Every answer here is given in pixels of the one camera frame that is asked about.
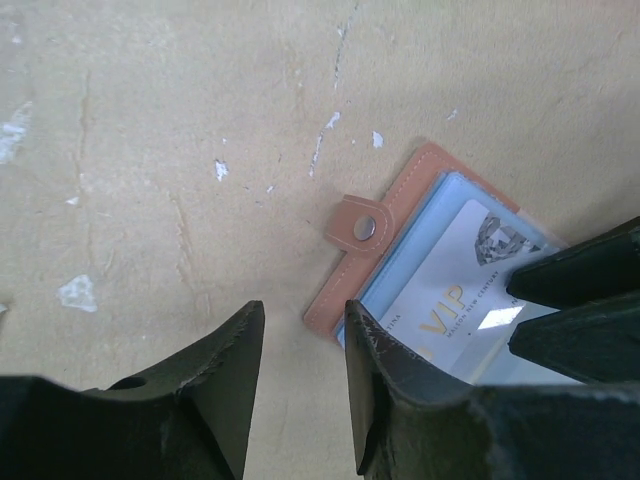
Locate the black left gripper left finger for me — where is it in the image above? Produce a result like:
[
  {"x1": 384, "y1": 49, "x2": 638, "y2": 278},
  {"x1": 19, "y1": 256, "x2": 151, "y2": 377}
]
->
[{"x1": 1, "y1": 301, "x2": 264, "y2": 479}]

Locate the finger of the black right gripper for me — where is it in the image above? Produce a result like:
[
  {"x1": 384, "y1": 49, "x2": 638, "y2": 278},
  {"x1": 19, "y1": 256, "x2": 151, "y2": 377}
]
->
[
  {"x1": 508, "y1": 292, "x2": 639, "y2": 383},
  {"x1": 506, "y1": 217, "x2": 639, "y2": 305}
]

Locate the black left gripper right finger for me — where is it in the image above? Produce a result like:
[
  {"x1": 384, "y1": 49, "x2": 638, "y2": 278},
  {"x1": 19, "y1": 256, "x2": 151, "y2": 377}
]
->
[{"x1": 345, "y1": 300, "x2": 639, "y2": 479}]

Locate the white card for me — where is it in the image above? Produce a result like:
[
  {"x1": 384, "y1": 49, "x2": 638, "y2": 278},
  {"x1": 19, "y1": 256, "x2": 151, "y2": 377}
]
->
[{"x1": 379, "y1": 199, "x2": 557, "y2": 383}]

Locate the pink leather card holder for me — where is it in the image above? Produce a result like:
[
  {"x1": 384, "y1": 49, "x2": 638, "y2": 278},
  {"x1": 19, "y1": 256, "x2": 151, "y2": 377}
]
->
[{"x1": 303, "y1": 143, "x2": 567, "y2": 385}]

